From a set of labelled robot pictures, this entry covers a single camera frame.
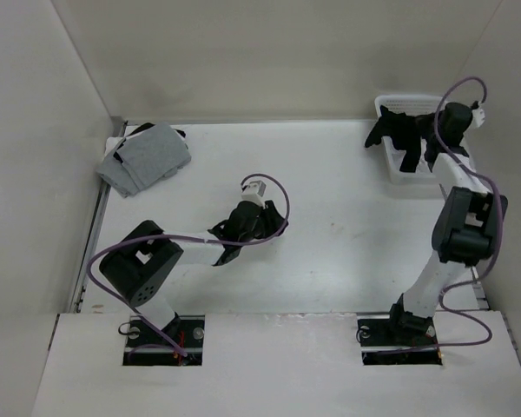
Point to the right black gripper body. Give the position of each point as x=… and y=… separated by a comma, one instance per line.
x=433, y=139

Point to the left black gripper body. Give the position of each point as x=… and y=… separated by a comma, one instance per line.
x=259, y=227

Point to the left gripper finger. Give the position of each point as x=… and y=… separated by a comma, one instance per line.
x=274, y=227
x=271, y=212

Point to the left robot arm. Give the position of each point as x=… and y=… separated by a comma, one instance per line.
x=138, y=271

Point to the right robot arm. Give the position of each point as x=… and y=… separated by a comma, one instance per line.
x=469, y=228

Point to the folded grey tank top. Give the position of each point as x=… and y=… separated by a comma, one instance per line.
x=130, y=180

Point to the white plastic basket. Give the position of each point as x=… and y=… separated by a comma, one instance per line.
x=412, y=105

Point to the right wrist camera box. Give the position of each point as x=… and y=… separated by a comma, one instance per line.
x=478, y=115

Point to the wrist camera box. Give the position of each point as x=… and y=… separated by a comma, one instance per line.
x=254, y=192
x=478, y=115

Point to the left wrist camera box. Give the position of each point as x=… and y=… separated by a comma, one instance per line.
x=254, y=192

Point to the left aluminium rail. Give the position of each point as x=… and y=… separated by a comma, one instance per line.
x=80, y=279

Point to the aluminium rail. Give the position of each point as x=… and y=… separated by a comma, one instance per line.
x=479, y=291
x=80, y=279

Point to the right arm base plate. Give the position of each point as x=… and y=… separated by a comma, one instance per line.
x=382, y=346

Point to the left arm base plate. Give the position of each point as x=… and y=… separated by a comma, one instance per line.
x=145, y=348

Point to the right aluminium rail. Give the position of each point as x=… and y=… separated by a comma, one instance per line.
x=479, y=291

